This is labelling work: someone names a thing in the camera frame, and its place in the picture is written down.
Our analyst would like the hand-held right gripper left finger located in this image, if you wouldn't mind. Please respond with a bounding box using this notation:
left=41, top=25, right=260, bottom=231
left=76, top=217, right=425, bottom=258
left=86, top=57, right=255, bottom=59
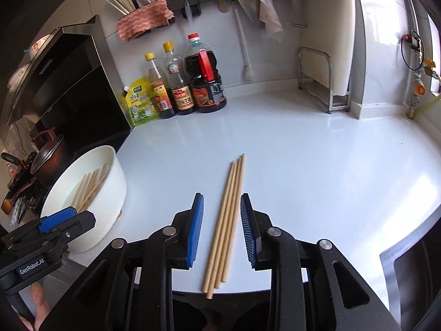
left=41, top=192, right=205, bottom=331

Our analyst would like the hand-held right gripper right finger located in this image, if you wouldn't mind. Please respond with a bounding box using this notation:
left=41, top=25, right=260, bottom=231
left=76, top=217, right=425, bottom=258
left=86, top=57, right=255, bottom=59
left=240, top=193, right=402, bottom=331

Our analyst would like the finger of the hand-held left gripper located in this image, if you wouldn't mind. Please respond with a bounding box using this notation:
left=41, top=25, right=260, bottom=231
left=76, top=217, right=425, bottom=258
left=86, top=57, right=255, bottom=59
left=2, top=206, right=78, bottom=241
left=0, top=211, right=96, bottom=260

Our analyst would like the wooden chopstick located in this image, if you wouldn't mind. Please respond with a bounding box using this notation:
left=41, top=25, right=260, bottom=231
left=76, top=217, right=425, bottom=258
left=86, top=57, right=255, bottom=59
left=206, top=159, right=239, bottom=300
left=202, top=161, right=235, bottom=292
left=214, top=156, right=242, bottom=289
left=221, top=153, right=246, bottom=282

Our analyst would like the bunch of wooden chopsticks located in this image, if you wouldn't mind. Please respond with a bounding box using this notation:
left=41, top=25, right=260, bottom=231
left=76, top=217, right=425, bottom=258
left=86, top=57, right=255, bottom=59
left=71, top=164, right=109, bottom=212

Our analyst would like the white plastic basin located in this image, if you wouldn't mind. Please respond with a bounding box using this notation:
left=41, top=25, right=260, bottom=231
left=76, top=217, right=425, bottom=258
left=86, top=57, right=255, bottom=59
left=39, top=145, right=127, bottom=253

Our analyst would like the person's left hand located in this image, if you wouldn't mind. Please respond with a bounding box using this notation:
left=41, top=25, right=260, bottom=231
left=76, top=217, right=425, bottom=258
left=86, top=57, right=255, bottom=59
left=19, top=283, right=52, bottom=331

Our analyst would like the gas stove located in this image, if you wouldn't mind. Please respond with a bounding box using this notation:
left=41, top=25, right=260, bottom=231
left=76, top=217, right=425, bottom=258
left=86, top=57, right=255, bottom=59
left=0, top=152, right=47, bottom=228

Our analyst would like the dark cooking pot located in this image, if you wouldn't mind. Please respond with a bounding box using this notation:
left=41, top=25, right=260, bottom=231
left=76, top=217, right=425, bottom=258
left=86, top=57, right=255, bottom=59
left=36, top=141, right=72, bottom=188

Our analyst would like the pot with glass lid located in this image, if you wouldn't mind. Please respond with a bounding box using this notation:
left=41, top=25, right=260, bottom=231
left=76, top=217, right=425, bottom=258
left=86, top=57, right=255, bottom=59
left=29, top=128, right=66, bottom=175

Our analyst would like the black range hood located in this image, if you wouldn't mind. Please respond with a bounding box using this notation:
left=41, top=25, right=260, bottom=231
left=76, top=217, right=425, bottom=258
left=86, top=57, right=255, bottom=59
left=5, top=15, right=133, bottom=145

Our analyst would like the yellow green seasoning pouch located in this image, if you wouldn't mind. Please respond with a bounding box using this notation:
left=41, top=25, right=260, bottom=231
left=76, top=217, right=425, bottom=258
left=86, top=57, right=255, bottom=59
left=123, top=77, right=161, bottom=127

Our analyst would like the clear sauce bottle yellow cap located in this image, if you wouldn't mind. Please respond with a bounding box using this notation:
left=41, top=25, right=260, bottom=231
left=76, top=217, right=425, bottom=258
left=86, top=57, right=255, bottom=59
left=163, top=41, right=196, bottom=116

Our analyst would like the amber vinegar bottle yellow cap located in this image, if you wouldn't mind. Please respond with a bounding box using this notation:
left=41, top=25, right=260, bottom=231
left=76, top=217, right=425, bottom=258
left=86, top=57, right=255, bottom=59
left=145, top=53, right=178, bottom=119

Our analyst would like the large soy sauce bottle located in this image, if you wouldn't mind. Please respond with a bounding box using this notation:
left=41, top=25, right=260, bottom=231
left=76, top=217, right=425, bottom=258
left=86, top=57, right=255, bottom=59
left=184, top=33, right=228, bottom=114

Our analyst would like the white plastic bag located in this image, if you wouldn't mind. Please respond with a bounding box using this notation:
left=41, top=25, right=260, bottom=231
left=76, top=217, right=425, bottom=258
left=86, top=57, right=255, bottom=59
left=7, top=34, right=52, bottom=92

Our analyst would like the stainless steel sink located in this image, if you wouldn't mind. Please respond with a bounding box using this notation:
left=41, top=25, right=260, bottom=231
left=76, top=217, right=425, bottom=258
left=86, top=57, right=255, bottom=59
left=379, top=210, right=441, bottom=331

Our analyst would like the metal cutting board rack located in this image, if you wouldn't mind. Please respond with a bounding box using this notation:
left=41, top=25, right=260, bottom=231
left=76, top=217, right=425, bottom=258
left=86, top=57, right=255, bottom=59
left=297, top=46, right=351, bottom=114

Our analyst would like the pink checked cloth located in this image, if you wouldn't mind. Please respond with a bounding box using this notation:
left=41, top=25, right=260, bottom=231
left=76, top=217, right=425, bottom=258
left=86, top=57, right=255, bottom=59
left=116, top=0, right=175, bottom=44

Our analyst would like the beige hanging rag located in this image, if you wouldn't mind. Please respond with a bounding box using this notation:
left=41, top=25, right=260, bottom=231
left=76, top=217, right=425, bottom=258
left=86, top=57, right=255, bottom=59
left=238, top=0, right=284, bottom=40

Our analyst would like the white cutting board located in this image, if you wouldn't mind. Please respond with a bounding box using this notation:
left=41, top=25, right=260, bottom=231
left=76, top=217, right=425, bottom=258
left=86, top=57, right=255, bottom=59
left=330, top=0, right=356, bottom=97

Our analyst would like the orange white gas valve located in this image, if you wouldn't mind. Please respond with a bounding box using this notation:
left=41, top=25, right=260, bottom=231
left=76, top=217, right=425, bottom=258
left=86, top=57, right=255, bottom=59
left=413, top=79, right=428, bottom=107

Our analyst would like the white long-handled brush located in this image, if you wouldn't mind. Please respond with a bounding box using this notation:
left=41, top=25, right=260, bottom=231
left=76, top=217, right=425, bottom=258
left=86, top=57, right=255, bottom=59
left=232, top=0, right=256, bottom=80

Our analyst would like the yellow gas hose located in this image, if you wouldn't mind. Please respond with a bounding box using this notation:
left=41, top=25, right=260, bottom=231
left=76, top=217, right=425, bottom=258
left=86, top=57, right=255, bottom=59
left=408, top=95, right=441, bottom=118

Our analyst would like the black looped cable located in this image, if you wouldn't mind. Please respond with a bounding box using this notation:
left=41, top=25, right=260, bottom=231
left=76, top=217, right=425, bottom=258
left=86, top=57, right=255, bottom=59
left=400, top=30, right=424, bottom=71

